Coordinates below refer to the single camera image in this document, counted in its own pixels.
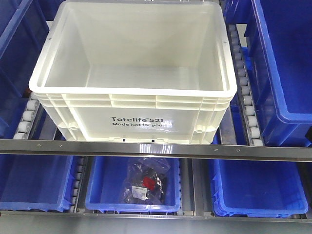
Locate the metal shelf front rail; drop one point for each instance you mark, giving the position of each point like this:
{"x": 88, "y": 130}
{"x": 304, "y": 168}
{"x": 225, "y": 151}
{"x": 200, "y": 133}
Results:
{"x": 76, "y": 148}

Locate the blue bin lower middle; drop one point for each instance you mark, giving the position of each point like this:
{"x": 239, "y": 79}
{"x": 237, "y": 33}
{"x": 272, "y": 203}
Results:
{"x": 105, "y": 183}

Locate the plastic bag of parts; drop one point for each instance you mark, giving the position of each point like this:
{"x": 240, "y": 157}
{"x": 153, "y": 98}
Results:
{"x": 146, "y": 181}

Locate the blue bin at right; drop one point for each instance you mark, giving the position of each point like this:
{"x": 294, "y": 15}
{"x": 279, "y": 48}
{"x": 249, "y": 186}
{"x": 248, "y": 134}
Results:
{"x": 279, "y": 39}

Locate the metal shelf rail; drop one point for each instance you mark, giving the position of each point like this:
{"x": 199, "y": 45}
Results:
{"x": 26, "y": 223}
{"x": 76, "y": 148}

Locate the right white roller track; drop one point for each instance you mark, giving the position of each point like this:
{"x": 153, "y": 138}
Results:
{"x": 244, "y": 92}

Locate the blue bin upper left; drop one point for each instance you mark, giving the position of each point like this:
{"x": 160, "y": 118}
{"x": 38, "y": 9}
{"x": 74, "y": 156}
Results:
{"x": 23, "y": 31}

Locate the lower metal shelf rail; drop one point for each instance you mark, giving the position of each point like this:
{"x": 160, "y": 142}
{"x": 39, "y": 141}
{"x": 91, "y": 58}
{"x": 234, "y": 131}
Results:
{"x": 26, "y": 223}

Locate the blue bin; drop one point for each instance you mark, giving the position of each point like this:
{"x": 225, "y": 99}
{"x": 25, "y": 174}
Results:
{"x": 37, "y": 182}
{"x": 105, "y": 183}
{"x": 279, "y": 39}
{"x": 269, "y": 189}
{"x": 23, "y": 31}

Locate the lower left roller track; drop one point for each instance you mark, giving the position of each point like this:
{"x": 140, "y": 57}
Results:
{"x": 77, "y": 184}

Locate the white plastic Totelife tote box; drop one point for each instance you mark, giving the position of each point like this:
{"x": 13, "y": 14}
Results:
{"x": 136, "y": 71}

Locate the white roller track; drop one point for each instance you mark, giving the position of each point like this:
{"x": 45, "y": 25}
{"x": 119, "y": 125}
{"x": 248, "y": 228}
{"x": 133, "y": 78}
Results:
{"x": 27, "y": 120}
{"x": 244, "y": 92}

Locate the blue bin lower right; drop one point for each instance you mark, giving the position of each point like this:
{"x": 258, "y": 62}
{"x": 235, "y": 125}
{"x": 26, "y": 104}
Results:
{"x": 269, "y": 189}

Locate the blue bin lower left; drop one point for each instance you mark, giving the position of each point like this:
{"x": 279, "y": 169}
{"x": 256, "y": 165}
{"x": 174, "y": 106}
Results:
{"x": 37, "y": 182}

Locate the left white roller track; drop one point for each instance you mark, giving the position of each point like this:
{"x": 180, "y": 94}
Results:
{"x": 27, "y": 120}

